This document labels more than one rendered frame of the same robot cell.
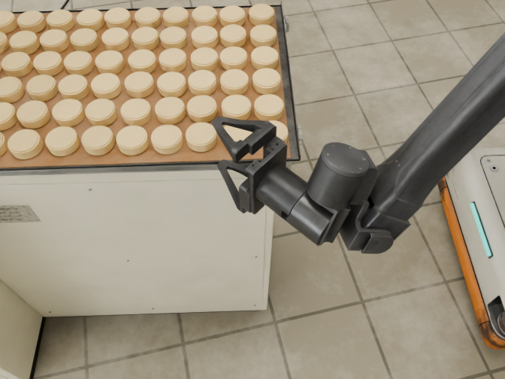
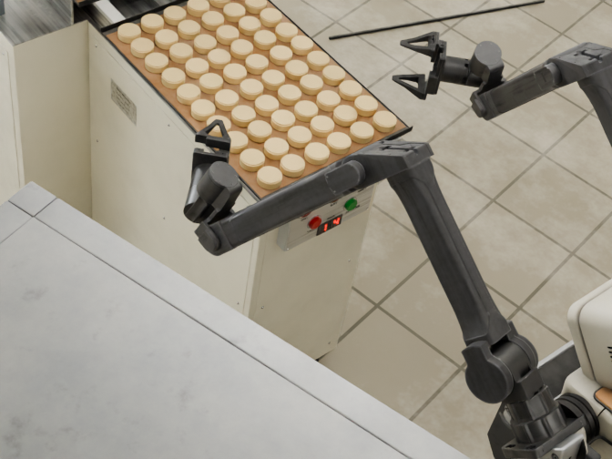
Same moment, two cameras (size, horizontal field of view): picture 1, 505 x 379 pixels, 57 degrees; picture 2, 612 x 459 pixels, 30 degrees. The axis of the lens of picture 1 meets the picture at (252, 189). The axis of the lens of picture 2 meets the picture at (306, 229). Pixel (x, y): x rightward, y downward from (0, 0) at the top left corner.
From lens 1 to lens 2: 1.71 m
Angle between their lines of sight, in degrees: 28
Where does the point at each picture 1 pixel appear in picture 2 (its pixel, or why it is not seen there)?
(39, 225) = (133, 128)
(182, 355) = not seen: hidden behind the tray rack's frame
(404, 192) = (235, 220)
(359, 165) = (223, 181)
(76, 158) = (168, 92)
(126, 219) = (177, 172)
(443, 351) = not seen: outside the picture
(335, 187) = (204, 180)
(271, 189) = (197, 171)
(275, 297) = not seen: hidden behind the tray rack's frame
